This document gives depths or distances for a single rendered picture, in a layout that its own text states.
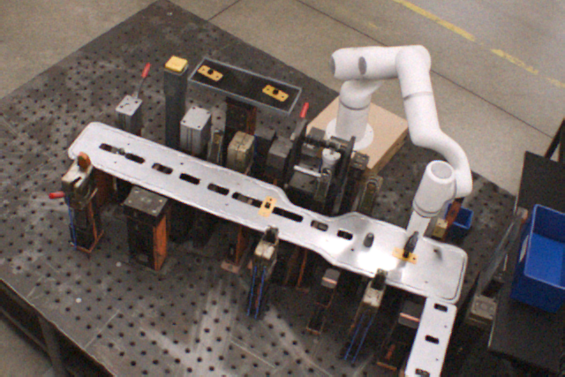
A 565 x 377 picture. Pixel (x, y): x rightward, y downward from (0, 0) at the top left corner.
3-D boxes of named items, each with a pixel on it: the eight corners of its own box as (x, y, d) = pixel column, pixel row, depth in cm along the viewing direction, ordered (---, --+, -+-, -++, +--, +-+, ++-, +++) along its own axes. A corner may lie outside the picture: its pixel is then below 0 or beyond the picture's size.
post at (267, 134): (247, 210, 268) (257, 134, 239) (252, 201, 272) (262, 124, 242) (259, 215, 268) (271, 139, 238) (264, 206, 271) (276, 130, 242)
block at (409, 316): (371, 365, 230) (391, 322, 210) (380, 337, 238) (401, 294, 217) (398, 374, 229) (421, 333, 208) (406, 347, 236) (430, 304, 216)
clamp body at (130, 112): (114, 178, 271) (109, 109, 245) (128, 159, 278) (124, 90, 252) (136, 187, 270) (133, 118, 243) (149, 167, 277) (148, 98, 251)
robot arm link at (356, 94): (335, 90, 277) (342, 41, 260) (381, 86, 280) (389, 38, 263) (343, 111, 269) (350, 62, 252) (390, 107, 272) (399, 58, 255)
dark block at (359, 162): (327, 242, 263) (350, 164, 232) (334, 228, 268) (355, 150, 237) (341, 246, 262) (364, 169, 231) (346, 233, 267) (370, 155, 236)
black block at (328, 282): (299, 334, 236) (312, 287, 214) (310, 309, 243) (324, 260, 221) (321, 343, 235) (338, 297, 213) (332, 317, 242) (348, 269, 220)
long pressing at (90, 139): (59, 161, 236) (58, 158, 235) (92, 119, 251) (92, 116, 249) (455, 308, 215) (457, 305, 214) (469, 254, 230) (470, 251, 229)
